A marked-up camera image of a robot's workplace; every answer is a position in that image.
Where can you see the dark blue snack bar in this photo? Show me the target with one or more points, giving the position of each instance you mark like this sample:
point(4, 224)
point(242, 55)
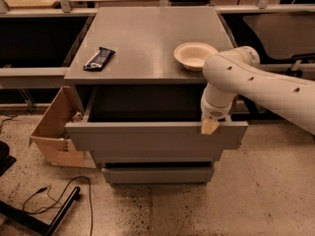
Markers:
point(99, 60)

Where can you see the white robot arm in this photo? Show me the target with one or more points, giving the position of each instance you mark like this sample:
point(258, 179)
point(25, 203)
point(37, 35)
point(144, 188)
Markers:
point(236, 71)

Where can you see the grey top drawer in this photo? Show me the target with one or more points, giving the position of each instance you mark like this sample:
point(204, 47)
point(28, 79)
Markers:
point(150, 118)

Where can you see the grey drawer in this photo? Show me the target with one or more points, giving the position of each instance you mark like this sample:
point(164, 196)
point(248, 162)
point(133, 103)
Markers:
point(128, 156)
point(163, 175)
point(150, 118)

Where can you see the white paper bowl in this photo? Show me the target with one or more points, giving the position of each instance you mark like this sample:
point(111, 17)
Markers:
point(192, 55)

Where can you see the grey bottom drawer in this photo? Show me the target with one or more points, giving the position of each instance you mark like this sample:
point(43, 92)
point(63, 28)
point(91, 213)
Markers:
point(163, 175)

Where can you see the grey drawer cabinet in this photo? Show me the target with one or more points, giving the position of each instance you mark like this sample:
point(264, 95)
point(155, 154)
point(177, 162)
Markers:
point(139, 59)

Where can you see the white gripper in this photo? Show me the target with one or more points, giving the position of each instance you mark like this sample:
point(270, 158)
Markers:
point(213, 111)

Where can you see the brown cardboard box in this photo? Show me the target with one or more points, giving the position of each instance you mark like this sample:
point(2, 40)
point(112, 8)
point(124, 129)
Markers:
point(60, 152)

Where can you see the trash items in box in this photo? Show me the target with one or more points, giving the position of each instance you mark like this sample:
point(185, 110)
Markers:
point(78, 117)

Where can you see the grey middle drawer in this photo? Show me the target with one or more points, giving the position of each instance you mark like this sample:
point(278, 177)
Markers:
point(128, 156)

